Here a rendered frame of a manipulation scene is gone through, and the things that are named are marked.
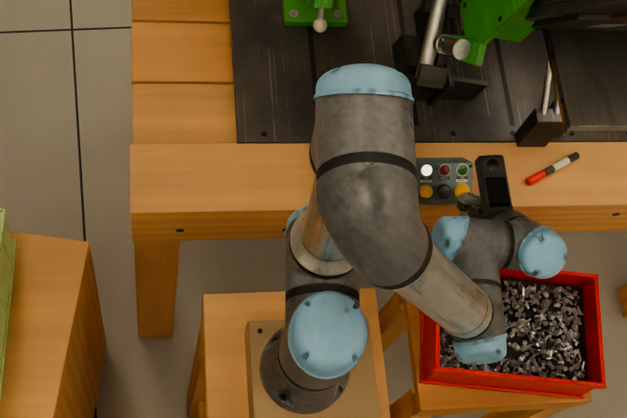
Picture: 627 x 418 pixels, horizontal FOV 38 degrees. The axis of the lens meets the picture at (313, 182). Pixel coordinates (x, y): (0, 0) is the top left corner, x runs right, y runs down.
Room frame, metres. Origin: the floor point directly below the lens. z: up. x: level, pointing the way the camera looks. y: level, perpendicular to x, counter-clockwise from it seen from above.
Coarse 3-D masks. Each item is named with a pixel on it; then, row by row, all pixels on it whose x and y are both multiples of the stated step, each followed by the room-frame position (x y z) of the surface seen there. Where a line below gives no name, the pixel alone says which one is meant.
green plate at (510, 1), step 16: (464, 0) 1.13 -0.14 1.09; (480, 0) 1.10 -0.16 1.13; (496, 0) 1.08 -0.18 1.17; (512, 0) 1.06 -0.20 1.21; (528, 0) 1.04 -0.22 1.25; (464, 16) 1.10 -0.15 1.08; (480, 16) 1.08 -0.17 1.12; (496, 16) 1.05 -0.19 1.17; (512, 16) 1.04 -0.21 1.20; (480, 32) 1.05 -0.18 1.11; (496, 32) 1.03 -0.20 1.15; (512, 32) 1.06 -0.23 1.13; (528, 32) 1.07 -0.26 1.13
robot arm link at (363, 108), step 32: (352, 64) 0.59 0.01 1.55; (320, 96) 0.56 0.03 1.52; (352, 96) 0.55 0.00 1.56; (384, 96) 0.56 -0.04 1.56; (320, 128) 0.52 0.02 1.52; (352, 128) 0.51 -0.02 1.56; (384, 128) 0.52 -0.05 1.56; (320, 160) 0.48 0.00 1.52; (352, 160) 0.47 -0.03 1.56; (384, 160) 0.48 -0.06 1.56; (288, 224) 0.57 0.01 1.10; (320, 224) 0.51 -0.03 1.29; (288, 256) 0.51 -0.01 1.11; (320, 256) 0.50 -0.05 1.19; (288, 288) 0.47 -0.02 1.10
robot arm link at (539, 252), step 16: (512, 224) 0.65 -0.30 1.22; (528, 224) 0.67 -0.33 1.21; (528, 240) 0.63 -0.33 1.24; (544, 240) 0.63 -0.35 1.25; (560, 240) 0.65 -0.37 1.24; (528, 256) 0.61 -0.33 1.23; (544, 256) 0.62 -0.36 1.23; (560, 256) 0.63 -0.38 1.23; (528, 272) 0.59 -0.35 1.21; (544, 272) 0.60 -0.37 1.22
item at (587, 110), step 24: (552, 48) 1.07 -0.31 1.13; (576, 48) 1.08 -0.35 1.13; (600, 48) 1.10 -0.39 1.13; (624, 48) 1.12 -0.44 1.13; (552, 72) 1.03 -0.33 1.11; (576, 72) 1.03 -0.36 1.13; (600, 72) 1.05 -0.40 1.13; (624, 72) 1.07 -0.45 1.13; (576, 96) 0.98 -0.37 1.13; (600, 96) 1.00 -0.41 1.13; (624, 96) 1.02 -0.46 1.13; (576, 120) 0.94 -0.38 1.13; (600, 120) 0.95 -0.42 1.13; (624, 120) 0.97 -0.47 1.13
